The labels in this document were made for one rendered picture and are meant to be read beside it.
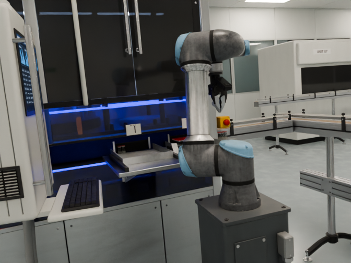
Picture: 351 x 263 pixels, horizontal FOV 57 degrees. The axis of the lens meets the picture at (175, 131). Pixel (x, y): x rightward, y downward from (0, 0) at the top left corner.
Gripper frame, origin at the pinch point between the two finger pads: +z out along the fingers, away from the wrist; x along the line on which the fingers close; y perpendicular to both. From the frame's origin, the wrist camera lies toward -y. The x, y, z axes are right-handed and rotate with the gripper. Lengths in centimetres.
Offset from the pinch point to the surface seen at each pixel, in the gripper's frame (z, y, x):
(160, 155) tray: 19.3, 1.6, 35.0
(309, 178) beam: 59, 28, -85
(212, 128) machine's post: 12.7, 27.6, -8.8
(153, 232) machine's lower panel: 71, 28, 35
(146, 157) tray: 19.5, 1.6, 42.1
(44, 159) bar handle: 8, -28, 87
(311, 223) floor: 109, 56, -112
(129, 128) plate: 7, 27, 43
